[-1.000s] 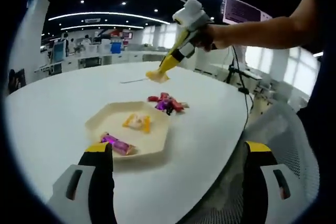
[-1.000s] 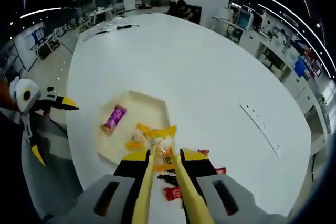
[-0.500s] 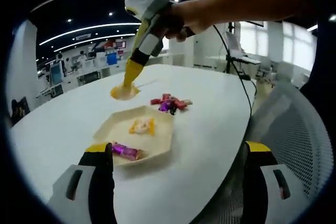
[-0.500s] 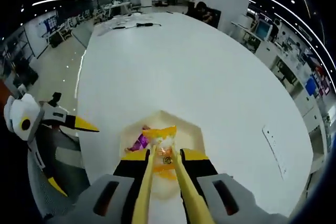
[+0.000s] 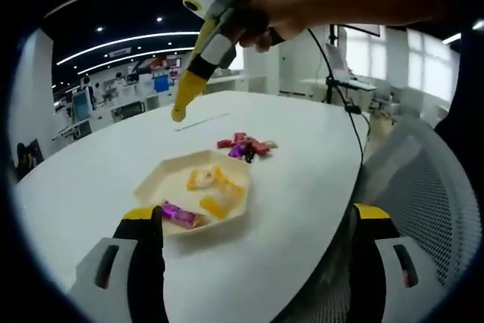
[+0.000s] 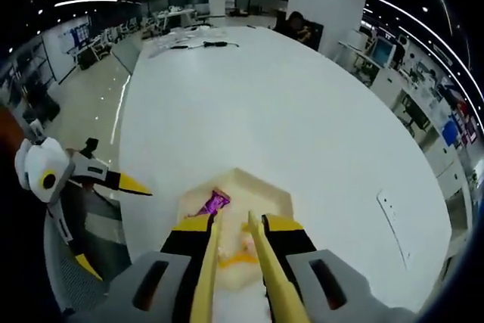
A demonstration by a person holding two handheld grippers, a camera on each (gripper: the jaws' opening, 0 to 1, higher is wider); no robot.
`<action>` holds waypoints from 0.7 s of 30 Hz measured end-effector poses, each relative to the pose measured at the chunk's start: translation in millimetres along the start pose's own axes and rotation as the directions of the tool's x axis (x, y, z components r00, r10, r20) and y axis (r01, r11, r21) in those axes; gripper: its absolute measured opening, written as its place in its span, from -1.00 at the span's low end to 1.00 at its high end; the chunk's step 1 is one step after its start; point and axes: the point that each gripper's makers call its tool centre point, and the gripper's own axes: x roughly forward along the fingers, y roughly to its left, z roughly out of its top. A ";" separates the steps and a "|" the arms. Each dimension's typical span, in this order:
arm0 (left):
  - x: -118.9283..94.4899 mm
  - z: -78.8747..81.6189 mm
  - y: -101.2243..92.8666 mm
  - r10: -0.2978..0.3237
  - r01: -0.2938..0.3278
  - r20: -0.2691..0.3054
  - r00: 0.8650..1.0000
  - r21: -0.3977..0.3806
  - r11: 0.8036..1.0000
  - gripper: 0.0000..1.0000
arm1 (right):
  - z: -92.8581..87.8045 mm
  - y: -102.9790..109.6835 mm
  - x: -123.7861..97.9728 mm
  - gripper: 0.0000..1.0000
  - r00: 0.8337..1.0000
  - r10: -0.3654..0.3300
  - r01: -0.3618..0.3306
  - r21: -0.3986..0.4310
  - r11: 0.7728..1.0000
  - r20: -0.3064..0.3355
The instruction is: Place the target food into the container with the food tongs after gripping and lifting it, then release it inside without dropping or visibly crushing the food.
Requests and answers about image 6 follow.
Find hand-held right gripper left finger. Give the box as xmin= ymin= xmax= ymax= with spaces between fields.
xmin=105 ymin=213 xmax=215 ymax=323

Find black cable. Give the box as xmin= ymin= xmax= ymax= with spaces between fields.
xmin=169 ymin=39 xmax=240 ymax=51

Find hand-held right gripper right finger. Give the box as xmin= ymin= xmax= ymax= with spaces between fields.
xmin=261 ymin=213 xmax=383 ymax=323

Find black office chair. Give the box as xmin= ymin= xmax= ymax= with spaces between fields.
xmin=274 ymin=8 xmax=325 ymax=51

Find yellow food tongs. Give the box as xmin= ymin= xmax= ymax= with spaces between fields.
xmin=188 ymin=210 xmax=312 ymax=323

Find white computer monitor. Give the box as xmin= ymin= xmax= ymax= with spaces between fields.
xmin=372 ymin=39 xmax=396 ymax=65

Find beige hexagonal container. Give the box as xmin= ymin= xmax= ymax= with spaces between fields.
xmin=175 ymin=166 xmax=295 ymax=293

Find clear yellow food packet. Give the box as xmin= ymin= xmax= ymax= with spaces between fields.
xmin=217 ymin=224 xmax=262 ymax=269

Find purple food packet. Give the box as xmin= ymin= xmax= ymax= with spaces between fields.
xmin=192 ymin=188 xmax=232 ymax=218

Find blue storage box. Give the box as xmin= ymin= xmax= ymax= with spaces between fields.
xmin=441 ymin=120 xmax=461 ymax=147

